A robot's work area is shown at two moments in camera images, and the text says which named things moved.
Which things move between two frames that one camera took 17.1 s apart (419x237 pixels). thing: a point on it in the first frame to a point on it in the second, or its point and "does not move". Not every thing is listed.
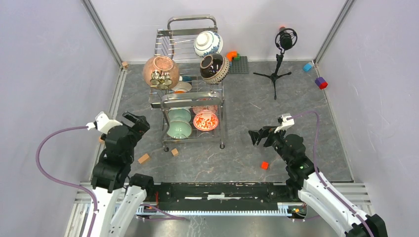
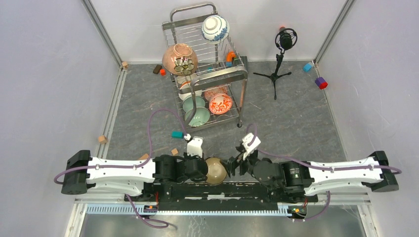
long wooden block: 143,158 does not move
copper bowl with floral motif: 161,72 to 180,59
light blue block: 307,67 does not move
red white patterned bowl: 205,121 to 220,103
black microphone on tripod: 284,40 does not move
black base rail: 220,196 does not move
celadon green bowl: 179,114 to 188,103
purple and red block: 321,82 does not move
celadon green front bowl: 179,129 to 201,116
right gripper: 265,131 to 230,164
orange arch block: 231,54 does not move
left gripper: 141,126 to 186,157
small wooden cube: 175,152 does not move
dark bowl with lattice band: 214,68 to 217,173
